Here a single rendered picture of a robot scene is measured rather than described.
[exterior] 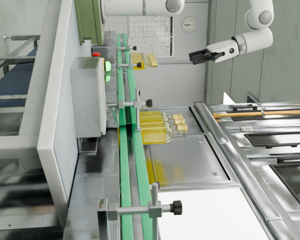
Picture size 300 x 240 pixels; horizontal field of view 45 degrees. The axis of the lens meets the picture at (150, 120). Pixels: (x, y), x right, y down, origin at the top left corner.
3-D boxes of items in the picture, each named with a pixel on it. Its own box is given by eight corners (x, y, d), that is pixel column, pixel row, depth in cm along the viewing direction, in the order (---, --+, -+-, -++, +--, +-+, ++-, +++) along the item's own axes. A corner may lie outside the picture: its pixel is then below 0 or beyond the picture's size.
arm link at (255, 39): (268, 4, 126) (259, 5, 136) (239, 12, 127) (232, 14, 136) (276, 46, 130) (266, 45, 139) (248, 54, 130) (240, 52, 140)
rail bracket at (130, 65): (115, 69, 185) (141, 68, 186) (115, 55, 182) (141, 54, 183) (115, 67, 189) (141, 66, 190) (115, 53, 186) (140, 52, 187)
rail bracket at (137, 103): (119, 133, 134) (152, 131, 135) (117, 90, 128) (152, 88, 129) (119, 129, 137) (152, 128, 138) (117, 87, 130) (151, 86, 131)
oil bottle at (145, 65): (117, 70, 248) (157, 69, 250) (116, 63, 246) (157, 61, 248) (117, 68, 253) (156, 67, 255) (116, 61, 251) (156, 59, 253)
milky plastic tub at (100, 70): (77, 139, 113) (105, 137, 114) (71, 69, 104) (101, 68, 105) (82, 118, 129) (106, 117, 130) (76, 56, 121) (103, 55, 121)
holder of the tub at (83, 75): (77, 153, 115) (102, 152, 116) (69, 69, 105) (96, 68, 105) (82, 131, 131) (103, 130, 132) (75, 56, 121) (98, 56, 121)
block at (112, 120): (100, 129, 133) (119, 128, 133) (98, 105, 129) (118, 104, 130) (100, 125, 136) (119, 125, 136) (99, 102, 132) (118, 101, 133)
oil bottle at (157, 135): (118, 146, 139) (173, 143, 141) (118, 133, 137) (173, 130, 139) (118, 140, 144) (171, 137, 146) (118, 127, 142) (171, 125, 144)
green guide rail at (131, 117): (119, 125, 138) (140, 124, 138) (119, 123, 137) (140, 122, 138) (117, 43, 299) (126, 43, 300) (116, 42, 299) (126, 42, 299)
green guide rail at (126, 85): (118, 107, 135) (139, 106, 136) (118, 105, 135) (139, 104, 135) (116, 34, 296) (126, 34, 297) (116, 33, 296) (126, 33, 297)
